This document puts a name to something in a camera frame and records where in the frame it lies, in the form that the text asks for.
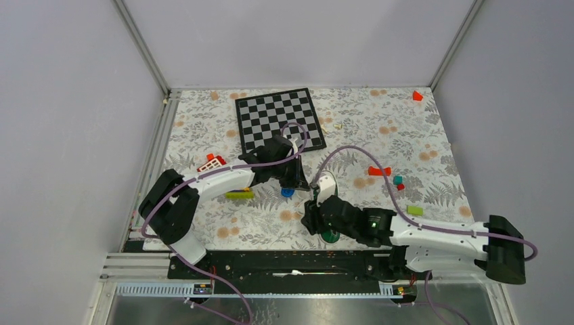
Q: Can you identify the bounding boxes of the green canvas sneaker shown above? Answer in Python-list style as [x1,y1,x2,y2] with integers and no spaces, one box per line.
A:
[313,171,340,244]

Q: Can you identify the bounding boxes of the blue plastic cap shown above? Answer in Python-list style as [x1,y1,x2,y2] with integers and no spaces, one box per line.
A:
[280,188,295,198]

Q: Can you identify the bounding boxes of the red toy brick window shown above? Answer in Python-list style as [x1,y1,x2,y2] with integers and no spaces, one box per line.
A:
[197,154,227,173]

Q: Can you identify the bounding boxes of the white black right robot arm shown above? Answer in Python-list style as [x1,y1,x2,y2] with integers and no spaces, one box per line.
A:
[301,196,526,285]

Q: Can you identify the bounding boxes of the lime green block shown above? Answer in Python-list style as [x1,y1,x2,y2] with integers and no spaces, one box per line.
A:
[407,205,424,216]

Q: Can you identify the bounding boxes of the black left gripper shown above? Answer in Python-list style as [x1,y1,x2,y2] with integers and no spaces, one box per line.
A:
[272,155,310,192]

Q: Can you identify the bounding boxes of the black grey chessboard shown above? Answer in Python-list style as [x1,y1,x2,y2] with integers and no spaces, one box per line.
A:
[235,88,326,153]

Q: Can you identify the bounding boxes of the teal cube block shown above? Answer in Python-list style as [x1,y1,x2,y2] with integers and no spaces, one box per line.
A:
[393,175,403,186]

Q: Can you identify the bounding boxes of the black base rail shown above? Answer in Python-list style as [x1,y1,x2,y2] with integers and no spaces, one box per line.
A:
[123,242,434,296]

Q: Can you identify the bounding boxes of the red wedge block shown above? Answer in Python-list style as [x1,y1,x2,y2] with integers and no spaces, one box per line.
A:
[412,91,424,102]

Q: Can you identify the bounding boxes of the stacked colourful toy bricks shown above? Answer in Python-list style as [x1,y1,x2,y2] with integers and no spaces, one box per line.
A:
[225,188,255,200]

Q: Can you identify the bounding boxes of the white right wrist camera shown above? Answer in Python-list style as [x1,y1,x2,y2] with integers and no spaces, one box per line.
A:
[316,173,337,206]

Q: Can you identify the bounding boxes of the floral table mat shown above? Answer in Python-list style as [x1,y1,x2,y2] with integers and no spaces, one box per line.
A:
[163,88,473,251]

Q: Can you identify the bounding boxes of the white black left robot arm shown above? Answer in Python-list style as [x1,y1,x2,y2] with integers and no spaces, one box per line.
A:
[138,135,309,278]

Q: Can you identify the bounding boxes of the red arch block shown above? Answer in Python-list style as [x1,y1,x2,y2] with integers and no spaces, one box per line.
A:
[368,166,392,176]

